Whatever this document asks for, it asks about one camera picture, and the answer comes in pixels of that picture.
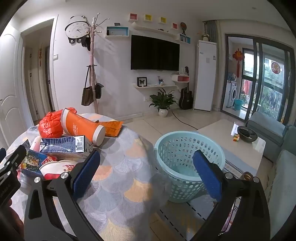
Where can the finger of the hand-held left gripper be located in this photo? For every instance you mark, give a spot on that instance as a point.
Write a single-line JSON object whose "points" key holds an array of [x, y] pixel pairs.
{"points": [[2, 154], [13, 162]]}

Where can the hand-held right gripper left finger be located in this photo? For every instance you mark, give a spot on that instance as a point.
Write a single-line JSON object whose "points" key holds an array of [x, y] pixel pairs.
{"points": [[86, 176]]}

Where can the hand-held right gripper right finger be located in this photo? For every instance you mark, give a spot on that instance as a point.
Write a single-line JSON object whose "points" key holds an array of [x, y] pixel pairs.
{"points": [[207, 176]]}

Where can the blue colourful snack pack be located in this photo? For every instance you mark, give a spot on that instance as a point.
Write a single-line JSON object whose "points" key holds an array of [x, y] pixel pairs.
{"points": [[31, 162]]}

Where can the pink white bottle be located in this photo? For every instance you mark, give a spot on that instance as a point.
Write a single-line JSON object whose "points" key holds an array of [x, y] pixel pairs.
{"points": [[35, 143]]}

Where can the white red noodle bowl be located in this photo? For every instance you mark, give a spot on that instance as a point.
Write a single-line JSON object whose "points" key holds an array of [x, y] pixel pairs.
{"points": [[55, 168]]}

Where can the light blue plastic laundry basket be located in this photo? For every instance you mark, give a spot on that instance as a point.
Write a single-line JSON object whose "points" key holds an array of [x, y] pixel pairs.
{"points": [[175, 150]]}

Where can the dark blue carton box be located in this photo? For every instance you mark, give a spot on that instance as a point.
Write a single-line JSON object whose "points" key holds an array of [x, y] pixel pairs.
{"points": [[60, 143]]}

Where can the orange white cylinder container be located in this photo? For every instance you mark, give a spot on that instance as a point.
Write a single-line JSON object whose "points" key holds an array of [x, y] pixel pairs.
{"points": [[81, 126]]}

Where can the orange plastic bag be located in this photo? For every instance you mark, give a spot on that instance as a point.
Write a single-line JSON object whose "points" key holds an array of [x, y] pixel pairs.
{"points": [[49, 126]]}

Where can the orange snack packet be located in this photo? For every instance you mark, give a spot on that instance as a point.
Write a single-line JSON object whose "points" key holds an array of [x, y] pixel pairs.
{"points": [[112, 127]]}

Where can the person's left hand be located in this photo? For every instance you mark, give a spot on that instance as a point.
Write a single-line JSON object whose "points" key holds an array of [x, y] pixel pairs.
{"points": [[10, 220]]}

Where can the grey orange scale-pattern blanket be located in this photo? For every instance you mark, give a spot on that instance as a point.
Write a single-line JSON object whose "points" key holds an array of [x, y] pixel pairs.
{"points": [[120, 180]]}

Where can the clear plastic container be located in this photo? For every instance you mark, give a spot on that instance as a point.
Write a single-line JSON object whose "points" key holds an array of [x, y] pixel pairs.
{"points": [[32, 132]]}

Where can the brass metal knob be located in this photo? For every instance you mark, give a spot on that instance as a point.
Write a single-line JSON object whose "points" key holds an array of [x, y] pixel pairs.
{"points": [[247, 177]]}

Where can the beige coffee table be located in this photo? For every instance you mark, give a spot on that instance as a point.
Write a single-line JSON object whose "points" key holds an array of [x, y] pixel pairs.
{"points": [[219, 129]]}

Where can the colourful puzzle cube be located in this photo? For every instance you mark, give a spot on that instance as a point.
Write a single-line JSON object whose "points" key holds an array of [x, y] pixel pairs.
{"points": [[235, 136]]}

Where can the clear acrylic stand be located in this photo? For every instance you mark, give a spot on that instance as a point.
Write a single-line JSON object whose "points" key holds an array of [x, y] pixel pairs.
{"points": [[234, 128]]}

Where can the black ashtray bowl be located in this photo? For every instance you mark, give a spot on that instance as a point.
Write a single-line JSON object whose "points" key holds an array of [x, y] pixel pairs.
{"points": [[247, 134]]}

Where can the white panel door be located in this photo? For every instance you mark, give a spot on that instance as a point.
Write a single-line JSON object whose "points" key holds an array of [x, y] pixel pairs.
{"points": [[11, 92]]}

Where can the grey blue sofa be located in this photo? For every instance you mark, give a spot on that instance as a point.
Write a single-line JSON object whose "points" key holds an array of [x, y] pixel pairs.
{"points": [[266, 129]]}

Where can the blue bucket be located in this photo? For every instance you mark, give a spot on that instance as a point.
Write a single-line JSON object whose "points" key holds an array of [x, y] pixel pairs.
{"points": [[238, 104]]}

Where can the black acoustic guitar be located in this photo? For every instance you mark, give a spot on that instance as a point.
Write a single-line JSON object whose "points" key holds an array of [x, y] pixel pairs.
{"points": [[185, 99]]}

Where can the brown tote bag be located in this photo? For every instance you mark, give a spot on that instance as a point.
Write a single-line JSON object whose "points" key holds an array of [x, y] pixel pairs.
{"points": [[87, 96]]}

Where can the small black bag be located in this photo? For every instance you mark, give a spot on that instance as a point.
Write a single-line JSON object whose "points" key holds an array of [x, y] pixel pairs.
{"points": [[99, 91]]}

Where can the white washing machine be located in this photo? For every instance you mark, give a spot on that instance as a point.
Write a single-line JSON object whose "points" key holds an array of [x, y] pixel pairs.
{"points": [[232, 93]]}

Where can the potted green plant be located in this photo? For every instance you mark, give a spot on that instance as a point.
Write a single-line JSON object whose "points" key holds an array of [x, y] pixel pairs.
{"points": [[163, 99]]}

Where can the white refrigerator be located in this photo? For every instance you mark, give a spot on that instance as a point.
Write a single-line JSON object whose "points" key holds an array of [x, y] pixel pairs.
{"points": [[204, 76]]}

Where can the white detergent jug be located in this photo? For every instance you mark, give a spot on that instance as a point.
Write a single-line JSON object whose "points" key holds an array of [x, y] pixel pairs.
{"points": [[232, 77]]}

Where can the white router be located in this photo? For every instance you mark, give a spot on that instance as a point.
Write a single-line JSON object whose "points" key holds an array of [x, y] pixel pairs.
{"points": [[183, 73]]}

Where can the small pen holder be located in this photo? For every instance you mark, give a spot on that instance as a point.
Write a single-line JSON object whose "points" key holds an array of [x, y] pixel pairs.
{"points": [[160, 81]]}

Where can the framed butterfly picture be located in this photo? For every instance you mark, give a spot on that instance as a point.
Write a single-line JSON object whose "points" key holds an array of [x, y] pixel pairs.
{"points": [[142, 81]]}

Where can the dark framed sliding glass door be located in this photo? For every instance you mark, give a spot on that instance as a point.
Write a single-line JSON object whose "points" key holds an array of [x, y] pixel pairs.
{"points": [[256, 69]]}

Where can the red knot ornament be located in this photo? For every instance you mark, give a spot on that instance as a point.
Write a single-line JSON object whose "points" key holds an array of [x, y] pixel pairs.
{"points": [[237, 55]]}

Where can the round red window sticker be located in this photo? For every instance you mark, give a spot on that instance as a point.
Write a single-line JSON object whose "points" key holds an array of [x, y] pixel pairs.
{"points": [[276, 68]]}

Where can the pink coat rack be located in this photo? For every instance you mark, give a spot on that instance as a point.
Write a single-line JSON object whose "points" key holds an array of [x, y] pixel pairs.
{"points": [[92, 46]]}

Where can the black hanging hat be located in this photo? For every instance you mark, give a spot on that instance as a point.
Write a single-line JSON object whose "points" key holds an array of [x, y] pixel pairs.
{"points": [[87, 42]]}

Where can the black flat television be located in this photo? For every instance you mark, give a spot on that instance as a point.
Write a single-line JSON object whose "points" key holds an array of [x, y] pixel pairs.
{"points": [[155, 53]]}

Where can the small blue box shelf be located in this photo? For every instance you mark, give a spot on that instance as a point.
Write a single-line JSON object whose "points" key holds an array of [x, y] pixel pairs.
{"points": [[185, 39]]}

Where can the flower vase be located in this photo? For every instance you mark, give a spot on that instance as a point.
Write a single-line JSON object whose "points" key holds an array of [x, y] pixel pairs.
{"points": [[204, 36]]}

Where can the grey green curtain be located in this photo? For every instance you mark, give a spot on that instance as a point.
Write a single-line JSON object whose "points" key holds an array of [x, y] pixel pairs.
{"points": [[212, 30]]}

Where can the white box shelf blue interior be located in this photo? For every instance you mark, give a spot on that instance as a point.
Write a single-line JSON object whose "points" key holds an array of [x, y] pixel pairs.
{"points": [[116, 32]]}

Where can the round paddle fan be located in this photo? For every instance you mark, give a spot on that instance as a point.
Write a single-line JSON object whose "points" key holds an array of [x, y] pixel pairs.
{"points": [[183, 25]]}

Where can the white red wall box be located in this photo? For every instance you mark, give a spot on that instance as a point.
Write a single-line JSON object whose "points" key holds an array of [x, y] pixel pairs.
{"points": [[180, 79]]}

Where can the low white wall shelf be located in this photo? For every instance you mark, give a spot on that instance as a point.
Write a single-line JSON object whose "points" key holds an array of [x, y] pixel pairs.
{"points": [[155, 86]]}

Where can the panda wall clock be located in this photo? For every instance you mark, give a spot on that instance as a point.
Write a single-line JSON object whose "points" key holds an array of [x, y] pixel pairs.
{"points": [[76, 29]]}

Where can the red cube wall shelf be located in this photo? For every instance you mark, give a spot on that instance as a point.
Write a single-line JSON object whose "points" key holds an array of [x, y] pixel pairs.
{"points": [[174, 26], [133, 17]]}

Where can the long white wall shelf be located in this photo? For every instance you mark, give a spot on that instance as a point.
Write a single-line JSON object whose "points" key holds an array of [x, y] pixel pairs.
{"points": [[150, 29]]}

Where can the yellow cube wall shelf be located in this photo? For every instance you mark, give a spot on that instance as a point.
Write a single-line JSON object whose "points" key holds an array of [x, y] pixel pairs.
{"points": [[148, 18], [163, 20]]}

